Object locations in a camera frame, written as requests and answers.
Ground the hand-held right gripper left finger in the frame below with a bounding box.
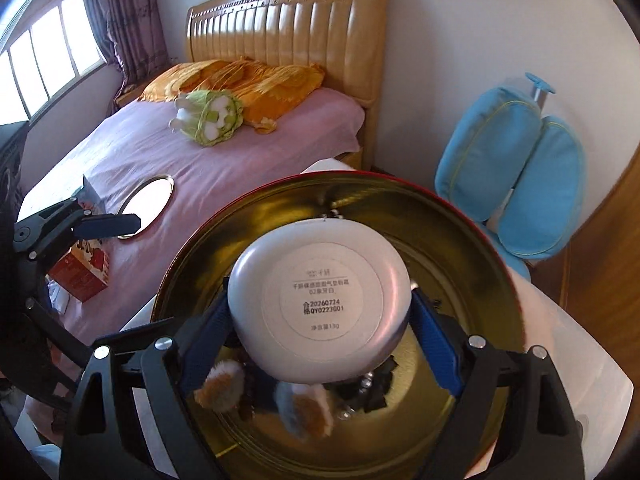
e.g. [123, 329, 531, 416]
[59, 305, 236, 480]

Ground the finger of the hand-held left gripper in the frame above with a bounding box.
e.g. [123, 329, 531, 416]
[14, 200, 142, 261]
[22, 255, 98, 368]

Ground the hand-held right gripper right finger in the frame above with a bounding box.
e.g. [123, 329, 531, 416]
[410, 290, 586, 480]

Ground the fluffy orange white hair clip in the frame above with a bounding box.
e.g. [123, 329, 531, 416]
[194, 360, 246, 413]

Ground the black hair clip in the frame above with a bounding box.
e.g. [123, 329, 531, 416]
[340, 355, 401, 418]

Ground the red round tin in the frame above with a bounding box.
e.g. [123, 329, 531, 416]
[150, 170, 527, 480]

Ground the white round compact case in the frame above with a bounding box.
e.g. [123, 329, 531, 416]
[227, 218, 413, 381]

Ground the gold round tin lid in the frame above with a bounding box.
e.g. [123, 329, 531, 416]
[117, 174, 176, 243]

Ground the red cardboard box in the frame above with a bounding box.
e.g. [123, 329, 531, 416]
[47, 237, 112, 303]

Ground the pink bed sheet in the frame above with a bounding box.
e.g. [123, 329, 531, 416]
[15, 86, 366, 441]

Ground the window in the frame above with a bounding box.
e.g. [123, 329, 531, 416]
[0, 0, 108, 121]

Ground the wooden nightstand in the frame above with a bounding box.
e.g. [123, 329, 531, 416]
[116, 80, 151, 108]

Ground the green cabbage plush toy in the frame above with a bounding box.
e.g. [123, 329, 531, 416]
[169, 88, 246, 147]

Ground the orange patterned pillow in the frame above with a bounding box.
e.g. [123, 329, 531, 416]
[220, 59, 326, 133]
[139, 59, 236, 103]

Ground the light blue chair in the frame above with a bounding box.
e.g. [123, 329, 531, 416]
[434, 72, 587, 281]

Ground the purple curtain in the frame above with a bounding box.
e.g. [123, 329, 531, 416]
[80, 0, 171, 86]

